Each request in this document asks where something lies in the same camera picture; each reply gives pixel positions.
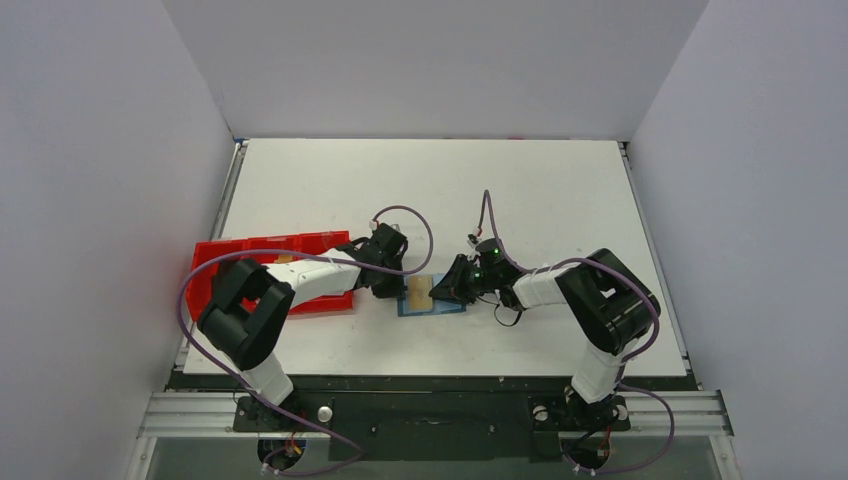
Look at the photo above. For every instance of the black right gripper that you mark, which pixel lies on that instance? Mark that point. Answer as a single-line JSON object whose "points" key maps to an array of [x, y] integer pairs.
{"points": [[390, 288]]}

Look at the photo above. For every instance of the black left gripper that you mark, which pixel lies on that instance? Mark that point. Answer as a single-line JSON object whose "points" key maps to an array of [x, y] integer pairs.
{"points": [[485, 276]]}

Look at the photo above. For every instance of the gold VIP card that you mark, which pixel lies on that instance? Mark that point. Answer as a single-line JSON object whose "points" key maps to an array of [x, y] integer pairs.
{"points": [[418, 288]]}

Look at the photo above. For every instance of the blue leather card holder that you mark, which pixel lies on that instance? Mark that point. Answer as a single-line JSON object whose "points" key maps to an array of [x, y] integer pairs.
{"points": [[441, 307]]}

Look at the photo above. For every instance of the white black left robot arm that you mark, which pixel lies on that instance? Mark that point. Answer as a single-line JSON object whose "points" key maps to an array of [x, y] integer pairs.
{"points": [[616, 312]]}

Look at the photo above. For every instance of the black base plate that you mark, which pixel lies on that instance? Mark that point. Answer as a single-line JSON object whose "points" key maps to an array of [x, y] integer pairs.
{"points": [[427, 418]]}

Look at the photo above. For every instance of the aluminium frame rail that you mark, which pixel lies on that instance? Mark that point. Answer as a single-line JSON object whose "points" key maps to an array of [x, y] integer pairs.
{"points": [[198, 415]]}

